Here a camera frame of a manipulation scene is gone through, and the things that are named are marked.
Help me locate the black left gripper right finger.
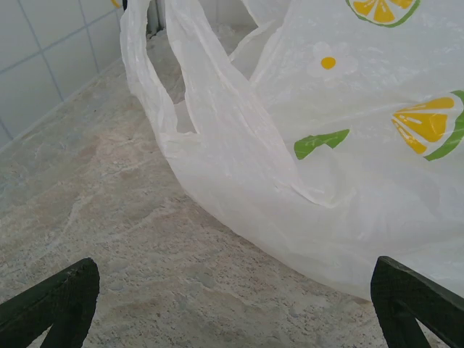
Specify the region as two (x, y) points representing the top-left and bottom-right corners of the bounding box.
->
(370, 255), (464, 348)

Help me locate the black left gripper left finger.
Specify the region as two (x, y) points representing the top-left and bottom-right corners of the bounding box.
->
(0, 257), (101, 348)

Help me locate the white printed plastic bag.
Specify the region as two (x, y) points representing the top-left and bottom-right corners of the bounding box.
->
(119, 0), (464, 302)

